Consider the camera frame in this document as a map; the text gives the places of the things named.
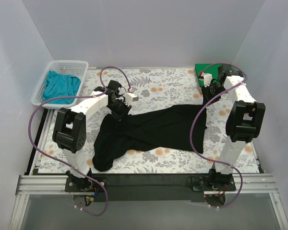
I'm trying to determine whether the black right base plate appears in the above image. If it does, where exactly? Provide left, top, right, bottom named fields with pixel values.
left=186, top=175, right=236, bottom=192

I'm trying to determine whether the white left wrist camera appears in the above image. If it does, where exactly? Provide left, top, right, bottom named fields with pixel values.
left=124, top=92, right=139, bottom=104

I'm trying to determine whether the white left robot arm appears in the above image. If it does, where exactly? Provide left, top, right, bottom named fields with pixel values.
left=52, top=80, right=139, bottom=192

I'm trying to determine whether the aluminium frame rail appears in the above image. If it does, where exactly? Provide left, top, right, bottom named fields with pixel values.
left=10, top=173, right=288, bottom=230

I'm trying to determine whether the folded green t shirt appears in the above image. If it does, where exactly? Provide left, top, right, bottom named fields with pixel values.
left=194, top=63, right=221, bottom=87

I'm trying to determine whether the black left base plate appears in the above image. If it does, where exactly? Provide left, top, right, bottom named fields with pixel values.
left=64, top=177, right=104, bottom=192

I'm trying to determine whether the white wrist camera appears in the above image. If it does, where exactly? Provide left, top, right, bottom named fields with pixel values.
left=198, top=71, right=213, bottom=87
left=124, top=92, right=139, bottom=104

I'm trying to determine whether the black t shirt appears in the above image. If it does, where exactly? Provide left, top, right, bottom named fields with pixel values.
left=93, top=104, right=207, bottom=172

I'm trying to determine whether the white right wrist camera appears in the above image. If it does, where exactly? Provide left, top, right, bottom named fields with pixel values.
left=198, top=71, right=213, bottom=87

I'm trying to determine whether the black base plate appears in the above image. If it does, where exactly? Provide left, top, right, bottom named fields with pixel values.
left=186, top=175, right=236, bottom=192
left=64, top=177, right=104, bottom=192

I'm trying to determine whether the teal t shirt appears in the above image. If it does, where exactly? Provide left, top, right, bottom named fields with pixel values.
left=42, top=70, right=81, bottom=101

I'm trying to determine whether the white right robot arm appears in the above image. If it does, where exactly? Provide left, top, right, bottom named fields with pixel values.
left=196, top=64, right=265, bottom=190

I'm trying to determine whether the white plastic basket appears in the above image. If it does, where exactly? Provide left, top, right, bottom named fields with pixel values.
left=31, top=60, right=89, bottom=105

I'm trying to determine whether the floral table mat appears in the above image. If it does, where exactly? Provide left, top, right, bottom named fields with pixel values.
left=37, top=68, right=260, bottom=174

